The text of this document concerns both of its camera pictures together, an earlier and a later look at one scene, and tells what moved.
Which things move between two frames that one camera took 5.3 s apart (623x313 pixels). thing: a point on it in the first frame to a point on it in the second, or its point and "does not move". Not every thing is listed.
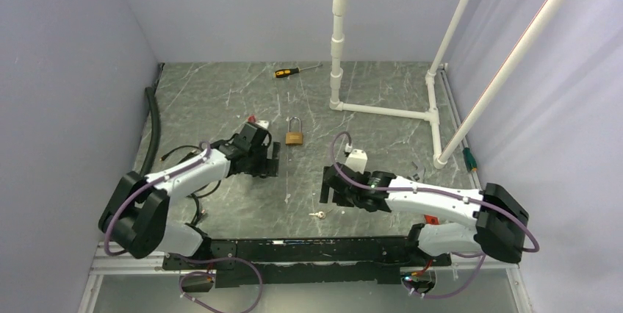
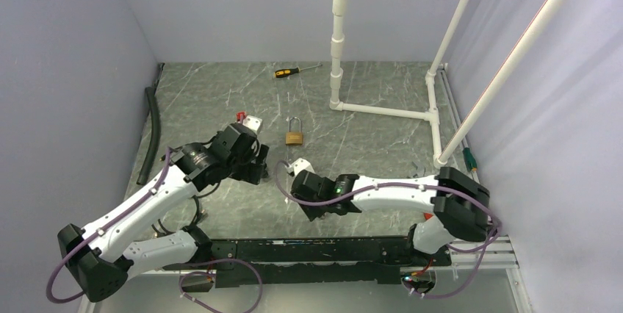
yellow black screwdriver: (291, 70) does not move
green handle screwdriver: (469, 159) does not move
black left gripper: (268, 167) to (251, 171)
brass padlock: (294, 138) does not move
